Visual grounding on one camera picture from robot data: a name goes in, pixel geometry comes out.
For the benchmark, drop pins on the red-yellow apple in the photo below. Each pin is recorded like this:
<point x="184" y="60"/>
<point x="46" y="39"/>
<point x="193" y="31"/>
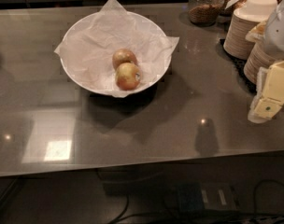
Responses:
<point x="127" y="76"/>
<point x="123" y="56"/>

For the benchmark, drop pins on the white crumpled paper liner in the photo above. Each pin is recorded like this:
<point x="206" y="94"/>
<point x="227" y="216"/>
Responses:
<point x="95" y="47"/>

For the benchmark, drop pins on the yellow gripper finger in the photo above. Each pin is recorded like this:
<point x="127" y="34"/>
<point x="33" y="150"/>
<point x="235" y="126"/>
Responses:
<point x="269" y="98"/>
<point x="256" y="33"/>

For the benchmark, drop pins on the front stack of paper plates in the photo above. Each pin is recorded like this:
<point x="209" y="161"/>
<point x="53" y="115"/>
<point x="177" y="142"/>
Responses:
<point x="257" y="59"/>

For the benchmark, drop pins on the dark box under table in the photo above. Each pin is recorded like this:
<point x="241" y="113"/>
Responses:
<point x="207" y="198"/>

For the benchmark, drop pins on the stack of paper plates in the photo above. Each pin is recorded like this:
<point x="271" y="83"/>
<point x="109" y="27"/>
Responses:
<point x="235" y="42"/>
<point x="257" y="59"/>

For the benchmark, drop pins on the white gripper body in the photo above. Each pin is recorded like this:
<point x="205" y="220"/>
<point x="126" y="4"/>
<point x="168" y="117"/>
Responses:
<point x="278" y="32"/>

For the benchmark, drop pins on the rear stack of paper plates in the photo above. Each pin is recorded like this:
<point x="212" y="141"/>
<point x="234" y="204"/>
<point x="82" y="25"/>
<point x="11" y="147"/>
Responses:
<point x="235" y="42"/>

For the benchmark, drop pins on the white paper bowl stack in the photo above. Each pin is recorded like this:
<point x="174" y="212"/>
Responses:
<point x="256" y="10"/>

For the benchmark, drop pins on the black mat under plates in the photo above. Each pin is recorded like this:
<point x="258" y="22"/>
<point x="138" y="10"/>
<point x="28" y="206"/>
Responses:
<point x="239" y="65"/>

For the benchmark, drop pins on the glass jar with grains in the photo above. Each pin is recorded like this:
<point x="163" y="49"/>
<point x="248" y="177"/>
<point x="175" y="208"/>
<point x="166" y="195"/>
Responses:
<point x="204" y="12"/>

